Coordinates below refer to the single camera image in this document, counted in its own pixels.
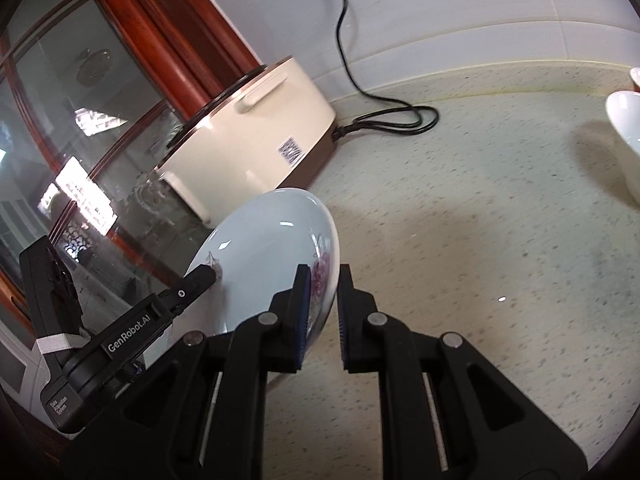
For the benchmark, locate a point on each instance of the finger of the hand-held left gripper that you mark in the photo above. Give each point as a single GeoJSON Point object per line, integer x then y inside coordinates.
{"type": "Point", "coordinates": [192, 287]}

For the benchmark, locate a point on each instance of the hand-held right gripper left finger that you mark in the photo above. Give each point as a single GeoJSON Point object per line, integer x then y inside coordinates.
{"type": "Point", "coordinates": [301, 315]}

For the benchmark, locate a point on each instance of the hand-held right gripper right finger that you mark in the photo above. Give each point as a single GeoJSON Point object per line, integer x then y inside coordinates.
{"type": "Point", "coordinates": [345, 320]}

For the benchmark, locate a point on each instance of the cream electric cooker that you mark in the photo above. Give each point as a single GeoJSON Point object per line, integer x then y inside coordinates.
{"type": "Point", "coordinates": [240, 135]}

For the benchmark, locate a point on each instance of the red-brown wooden window frame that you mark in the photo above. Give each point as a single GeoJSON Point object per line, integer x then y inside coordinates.
{"type": "Point", "coordinates": [165, 25]}

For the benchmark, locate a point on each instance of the large floral white plate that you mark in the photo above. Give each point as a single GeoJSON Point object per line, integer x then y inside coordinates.
{"type": "Point", "coordinates": [270, 250]}

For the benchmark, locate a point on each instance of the white ceramic bowl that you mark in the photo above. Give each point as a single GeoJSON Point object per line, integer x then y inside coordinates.
{"type": "Point", "coordinates": [625, 125]}

